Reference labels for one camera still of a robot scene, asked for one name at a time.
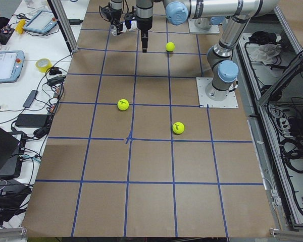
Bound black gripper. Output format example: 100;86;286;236
99;5;134;36
136;16;153;53

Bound Wilson tennis ball can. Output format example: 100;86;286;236
110;20;137;36

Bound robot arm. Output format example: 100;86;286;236
162;0;278;101
99;1;226;36

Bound yellow Head tennis ball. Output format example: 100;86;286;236
166;42;175;52

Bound yellow tennis ball near right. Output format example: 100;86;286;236
117;99;130;111

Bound yellow tennis ball far right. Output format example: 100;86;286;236
172;122;185;135

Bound far teach pendant tablet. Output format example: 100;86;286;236
23;10;57;35

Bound teach pendant tablet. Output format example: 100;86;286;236
23;10;57;35
0;50;25;84

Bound yellow tape roll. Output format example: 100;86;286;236
35;58;53;73

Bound grey usb hub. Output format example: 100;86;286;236
23;90;38;108

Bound crumpled white cloth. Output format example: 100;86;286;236
249;44;281;65

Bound near teach pendant tablet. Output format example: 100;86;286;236
0;50;25;84

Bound black power brick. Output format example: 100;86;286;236
15;114;48;128

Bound black laptop monitor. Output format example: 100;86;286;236
0;128;26;180

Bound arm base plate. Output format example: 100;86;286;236
196;77;238;108
188;18;220;35

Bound left aluminium frame column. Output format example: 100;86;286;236
47;0;78;53

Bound yellow handled tool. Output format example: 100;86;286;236
15;19;26;34

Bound black cable bundle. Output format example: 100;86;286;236
277;137;303;174

